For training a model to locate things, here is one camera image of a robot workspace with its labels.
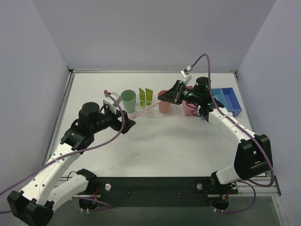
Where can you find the yellow toothpaste tube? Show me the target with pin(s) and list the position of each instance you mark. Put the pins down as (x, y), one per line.
(142, 97)
(149, 95)

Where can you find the light blue organizer box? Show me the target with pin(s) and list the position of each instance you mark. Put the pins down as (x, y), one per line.
(217, 95)

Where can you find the large clear textured tray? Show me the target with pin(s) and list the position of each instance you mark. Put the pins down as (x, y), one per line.
(158, 115)

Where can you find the green plastic cup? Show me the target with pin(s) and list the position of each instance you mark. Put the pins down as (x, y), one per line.
(129, 100)

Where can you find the aluminium rail frame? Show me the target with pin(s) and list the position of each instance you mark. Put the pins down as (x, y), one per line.
(247, 191)

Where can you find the orange plastic cup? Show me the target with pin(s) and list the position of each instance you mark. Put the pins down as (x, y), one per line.
(164, 107)

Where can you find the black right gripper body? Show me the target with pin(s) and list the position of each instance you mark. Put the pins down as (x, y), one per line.
(178, 92)

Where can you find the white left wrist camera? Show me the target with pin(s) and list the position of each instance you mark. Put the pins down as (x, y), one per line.
(112, 100)

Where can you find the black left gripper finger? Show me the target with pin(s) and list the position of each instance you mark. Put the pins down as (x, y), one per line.
(126, 128)
(125, 119)

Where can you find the pink organizer box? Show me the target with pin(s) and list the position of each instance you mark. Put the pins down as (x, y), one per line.
(189, 109)

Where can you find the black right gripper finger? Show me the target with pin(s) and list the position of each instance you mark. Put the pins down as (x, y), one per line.
(168, 98)
(175, 89)

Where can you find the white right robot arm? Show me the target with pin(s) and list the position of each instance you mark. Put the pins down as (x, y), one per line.
(253, 155)

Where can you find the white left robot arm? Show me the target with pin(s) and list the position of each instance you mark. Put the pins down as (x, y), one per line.
(36, 202)

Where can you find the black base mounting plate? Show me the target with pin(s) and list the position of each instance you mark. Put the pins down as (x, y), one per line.
(157, 191)

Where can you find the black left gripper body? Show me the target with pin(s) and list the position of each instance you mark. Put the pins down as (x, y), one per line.
(122, 122)

